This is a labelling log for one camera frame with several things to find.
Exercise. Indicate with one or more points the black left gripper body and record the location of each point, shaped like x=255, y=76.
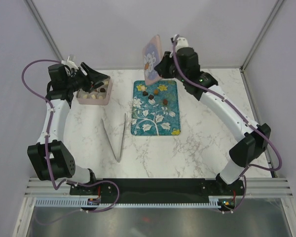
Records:
x=79, y=81

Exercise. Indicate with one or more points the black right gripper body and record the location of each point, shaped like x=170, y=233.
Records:
x=174, y=73

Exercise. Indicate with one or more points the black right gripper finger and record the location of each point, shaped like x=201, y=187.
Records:
x=168, y=56
x=162, y=69

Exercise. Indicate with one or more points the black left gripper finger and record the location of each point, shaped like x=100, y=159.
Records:
x=89, y=71
x=96, y=79

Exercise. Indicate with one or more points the pink box lid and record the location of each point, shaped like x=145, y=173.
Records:
x=152, y=55

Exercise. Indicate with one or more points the metal serving tongs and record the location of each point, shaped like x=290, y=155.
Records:
x=115, y=129

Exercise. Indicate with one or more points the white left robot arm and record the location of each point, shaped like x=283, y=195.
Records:
x=49, y=156

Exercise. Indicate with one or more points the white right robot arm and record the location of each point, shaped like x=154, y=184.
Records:
x=250, y=136

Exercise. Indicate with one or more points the pink chocolate box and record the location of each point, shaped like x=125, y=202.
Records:
x=96, y=92

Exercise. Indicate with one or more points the teal floral tray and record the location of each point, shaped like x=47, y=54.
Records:
x=152, y=117

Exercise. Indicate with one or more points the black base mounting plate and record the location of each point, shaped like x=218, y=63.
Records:
x=158, y=190

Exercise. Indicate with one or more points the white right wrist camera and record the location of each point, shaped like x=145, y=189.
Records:
x=179, y=42

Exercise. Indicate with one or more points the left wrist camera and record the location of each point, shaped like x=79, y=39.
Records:
x=70, y=62

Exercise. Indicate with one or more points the aluminium frame rail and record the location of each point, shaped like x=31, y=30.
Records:
x=44, y=29

